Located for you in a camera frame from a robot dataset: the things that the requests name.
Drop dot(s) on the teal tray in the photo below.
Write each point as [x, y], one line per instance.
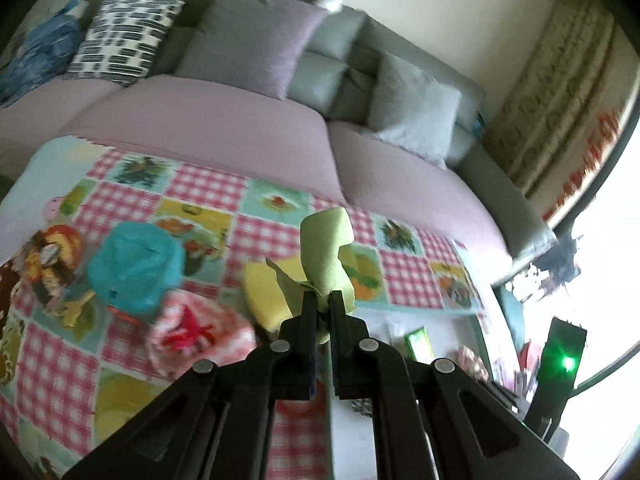
[395, 330]

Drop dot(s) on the clear box with brown lid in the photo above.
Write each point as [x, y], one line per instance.
[55, 270]

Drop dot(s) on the light grey pillow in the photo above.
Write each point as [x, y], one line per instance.
[415, 105]

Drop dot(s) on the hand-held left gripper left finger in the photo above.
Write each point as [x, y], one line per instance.
[300, 360]

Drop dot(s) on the green cloth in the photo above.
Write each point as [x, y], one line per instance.
[325, 255]

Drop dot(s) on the blue clothes pile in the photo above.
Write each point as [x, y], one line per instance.
[40, 55]

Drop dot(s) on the grey sofa with purple seats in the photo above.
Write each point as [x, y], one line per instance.
[200, 115]

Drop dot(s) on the yellow sponge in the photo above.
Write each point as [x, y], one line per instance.
[265, 295]

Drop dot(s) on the teal plastic box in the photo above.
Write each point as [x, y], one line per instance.
[135, 270]

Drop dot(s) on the pink checked cloth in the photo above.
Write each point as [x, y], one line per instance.
[200, 335]

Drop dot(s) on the beige patterned curtain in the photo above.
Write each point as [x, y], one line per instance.
[560, 110]

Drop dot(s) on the black white patterned pillow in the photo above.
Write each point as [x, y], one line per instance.
[120, 40]

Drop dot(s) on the pink floral cloth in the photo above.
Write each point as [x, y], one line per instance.
[472, 360]

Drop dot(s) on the green tissue packet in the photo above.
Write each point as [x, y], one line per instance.
[417, 344]

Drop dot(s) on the purple pillow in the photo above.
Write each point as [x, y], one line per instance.
[250, 45]

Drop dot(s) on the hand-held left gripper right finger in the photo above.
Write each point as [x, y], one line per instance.
[345, 360]

